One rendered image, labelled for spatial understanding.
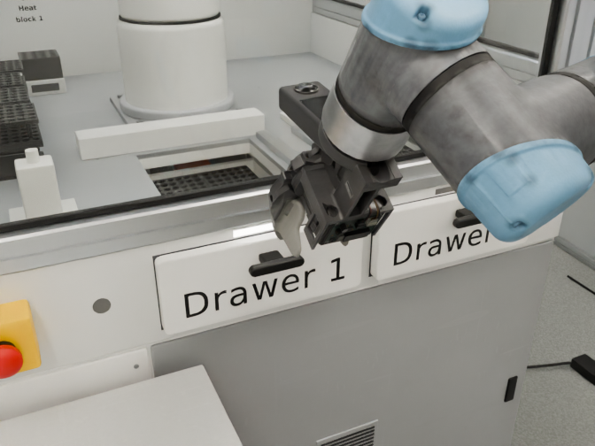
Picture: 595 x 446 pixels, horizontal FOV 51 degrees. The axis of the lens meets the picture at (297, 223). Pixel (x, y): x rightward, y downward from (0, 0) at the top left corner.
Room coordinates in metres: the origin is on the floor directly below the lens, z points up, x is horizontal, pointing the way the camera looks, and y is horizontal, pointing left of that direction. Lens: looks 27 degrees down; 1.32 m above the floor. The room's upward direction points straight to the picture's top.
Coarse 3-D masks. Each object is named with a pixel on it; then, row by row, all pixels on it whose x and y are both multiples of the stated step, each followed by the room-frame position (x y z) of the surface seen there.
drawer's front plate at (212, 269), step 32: (160, 256) 0.67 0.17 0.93; (192, 256) 0.68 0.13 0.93; (224, 256) 0.69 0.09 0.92; (256, 256) 0.71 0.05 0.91; (288, 256) 0.73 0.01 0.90; (320, 256) 0.75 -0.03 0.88; (352, 256) 0.77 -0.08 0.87; (160, 288) 0.66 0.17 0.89; (192, 288) 0.67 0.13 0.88; (224, 288) 0.69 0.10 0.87; (288, 288) 0.73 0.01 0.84; (320, 288) 0.75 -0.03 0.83; (192, 320) 0.67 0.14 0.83; (224, 320) 0.69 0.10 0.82
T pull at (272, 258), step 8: (264, 256) 0.70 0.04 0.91; (272, 256) 0.70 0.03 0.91; (280, 256) 0.70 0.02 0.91; (256, 264) 0.68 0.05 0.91; (264, 264) 0.68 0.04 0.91; (272, 264) 0.68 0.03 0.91; (280, 264) 0.68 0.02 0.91; (288, 264) 0.69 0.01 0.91; (296, 264) 0.69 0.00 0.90; (256, 272) 0.67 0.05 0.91; (264, 272) 0.67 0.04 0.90; (272, 272) 0.68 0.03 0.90
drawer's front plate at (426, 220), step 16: (400, 208) 0.81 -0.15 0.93; (416, 208) 0.81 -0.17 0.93; (432, 208) 0.82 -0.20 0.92; (448, 208) 0.84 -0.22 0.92; (384, 224) 0.79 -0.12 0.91; (400, 224) 0.80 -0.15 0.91; (416, 224) 0.81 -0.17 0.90; (432, 224) 0.83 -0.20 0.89; (448, 224) 0.84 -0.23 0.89; (480, 224) 0.86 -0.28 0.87; (384, 240) 0.79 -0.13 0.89; (400, 240) 0.80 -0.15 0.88; (416, 240) 0.81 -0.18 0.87; (432, 240) 0.83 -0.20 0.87; (464, 240) 0.85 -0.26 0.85; (480, 240) 0.87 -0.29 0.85; (496, 240) 0.88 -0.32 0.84; (384, 256) 0.79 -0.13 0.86; (400, 256) 0.80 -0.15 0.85; (448, 256) 0.84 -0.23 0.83; (464, 256) 0.85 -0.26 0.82; (384, 272) 0.79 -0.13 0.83; (400, 272) 0.80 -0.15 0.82
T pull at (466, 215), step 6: (456, 210) 0.84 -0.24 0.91; (462, 210) 0.84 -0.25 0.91; (468, 210) 0.84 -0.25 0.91; (456, 216) 0.84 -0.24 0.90; (462, 216) 0.82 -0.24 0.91; (468, 216) 0.82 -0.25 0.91; (474, 216) 0.82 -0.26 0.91; (456, 222) 0.80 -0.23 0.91; (462, 222) 0.80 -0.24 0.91; (468, 222) 0.81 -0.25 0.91; (474, 222) 0.81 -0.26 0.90; (480, 222) 0.82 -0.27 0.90
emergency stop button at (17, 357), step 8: (0, 352) 0.53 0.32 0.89; (8, 352) 0.53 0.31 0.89; (16, 352) 0.54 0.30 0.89; (0, 360) 0.53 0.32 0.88; (8, 360) 0.53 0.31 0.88; (16, 360) 0.54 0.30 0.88; (0, 368) 0.53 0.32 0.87; (8, 368) 0.53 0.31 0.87; (16, 368) 0.53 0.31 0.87; (0, 376) 0.53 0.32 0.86; (8, 376) 0.53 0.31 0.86
